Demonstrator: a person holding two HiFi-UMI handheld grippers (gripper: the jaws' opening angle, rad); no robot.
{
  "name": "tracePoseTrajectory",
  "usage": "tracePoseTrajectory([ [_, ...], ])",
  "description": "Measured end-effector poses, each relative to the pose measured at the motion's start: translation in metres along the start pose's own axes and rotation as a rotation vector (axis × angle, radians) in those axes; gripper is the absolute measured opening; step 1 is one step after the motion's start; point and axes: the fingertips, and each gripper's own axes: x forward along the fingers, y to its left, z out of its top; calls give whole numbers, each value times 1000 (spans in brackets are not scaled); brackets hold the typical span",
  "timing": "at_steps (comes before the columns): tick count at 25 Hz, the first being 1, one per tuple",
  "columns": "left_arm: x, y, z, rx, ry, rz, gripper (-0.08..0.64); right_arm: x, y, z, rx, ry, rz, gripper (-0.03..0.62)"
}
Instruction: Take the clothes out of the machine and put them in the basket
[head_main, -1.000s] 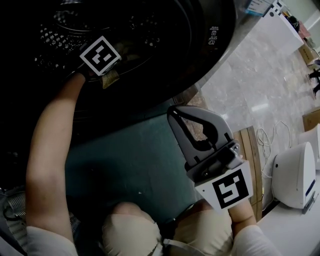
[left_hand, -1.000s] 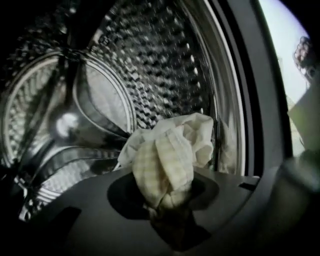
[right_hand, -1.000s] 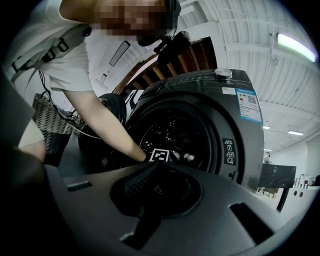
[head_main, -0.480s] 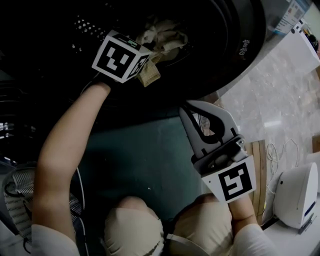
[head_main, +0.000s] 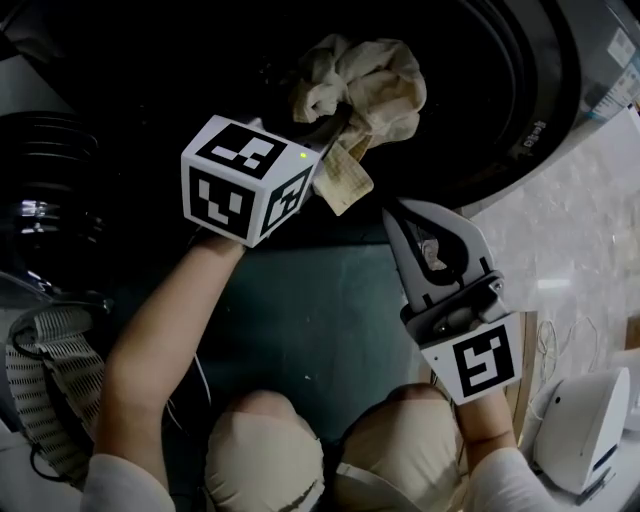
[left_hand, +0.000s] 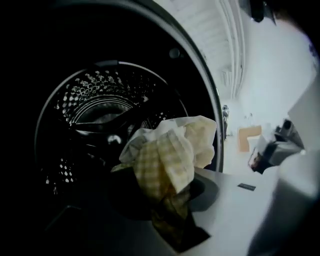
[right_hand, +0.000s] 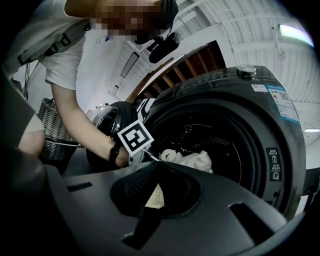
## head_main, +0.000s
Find person's left forearm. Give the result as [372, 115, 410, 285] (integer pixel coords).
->
[94, 232, 246, 481]

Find white rounded device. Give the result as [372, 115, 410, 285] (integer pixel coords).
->
[519, 367, 632, 506]

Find beige clothes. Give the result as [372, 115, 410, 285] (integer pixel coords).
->
[288, 33, 429, 217]

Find person's beige shorts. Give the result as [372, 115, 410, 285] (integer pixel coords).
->
[204, 382, 469, 512]

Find blue and white label sticker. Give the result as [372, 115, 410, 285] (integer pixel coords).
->
[587, 27, 640, 121]

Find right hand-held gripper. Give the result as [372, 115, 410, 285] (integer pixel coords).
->
[381, 197, 525, 406]

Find black washing machine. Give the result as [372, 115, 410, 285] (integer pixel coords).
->
[0, 0, 640, 236]

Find white looped cable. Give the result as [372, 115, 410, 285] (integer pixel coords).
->
[534, 314, 601, 381]

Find white woven laundry basket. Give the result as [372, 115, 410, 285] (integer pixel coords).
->
[4, 304, 109, 489]

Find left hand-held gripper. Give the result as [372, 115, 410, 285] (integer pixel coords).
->
[180, 109, 353, 249]

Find person's right forearm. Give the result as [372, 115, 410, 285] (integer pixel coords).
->
[452, 389, 519, 451]

